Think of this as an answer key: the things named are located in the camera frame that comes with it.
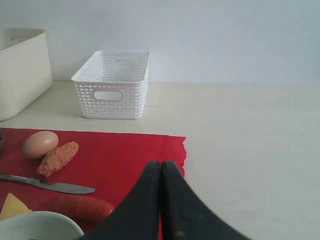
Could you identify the steel table knife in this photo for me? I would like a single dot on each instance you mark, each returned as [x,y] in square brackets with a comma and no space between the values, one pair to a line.
[61,187]

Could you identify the pale green ceramic bowl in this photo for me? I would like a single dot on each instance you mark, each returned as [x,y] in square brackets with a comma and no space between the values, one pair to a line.
[40,225]

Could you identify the steel cup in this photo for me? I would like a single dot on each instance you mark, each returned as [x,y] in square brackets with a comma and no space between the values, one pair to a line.
[2,139]

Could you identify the orange breaded nugget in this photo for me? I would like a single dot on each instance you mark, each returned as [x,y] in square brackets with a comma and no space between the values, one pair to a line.
[57,158]

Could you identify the red tablecloth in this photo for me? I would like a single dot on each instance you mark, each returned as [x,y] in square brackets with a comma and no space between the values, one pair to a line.
[111,163]

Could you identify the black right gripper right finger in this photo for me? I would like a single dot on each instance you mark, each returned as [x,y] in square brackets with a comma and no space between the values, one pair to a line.
[183,215]

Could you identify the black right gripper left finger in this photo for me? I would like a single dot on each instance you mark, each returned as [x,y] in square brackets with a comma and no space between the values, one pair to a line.
[137,216]

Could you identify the yellow cheese wedge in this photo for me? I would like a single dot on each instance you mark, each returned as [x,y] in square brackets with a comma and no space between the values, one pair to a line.
[13,206]

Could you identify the red sausage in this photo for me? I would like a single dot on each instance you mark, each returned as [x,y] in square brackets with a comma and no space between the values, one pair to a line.
[80,207]

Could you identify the cream plastic tub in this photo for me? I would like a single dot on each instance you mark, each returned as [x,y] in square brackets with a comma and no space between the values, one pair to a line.
[25,70]

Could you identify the brown egg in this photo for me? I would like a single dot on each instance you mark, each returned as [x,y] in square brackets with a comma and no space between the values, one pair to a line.
[39,143]

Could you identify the white perforated plastic basket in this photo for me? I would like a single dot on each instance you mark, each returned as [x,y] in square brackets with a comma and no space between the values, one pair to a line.
[113,85]

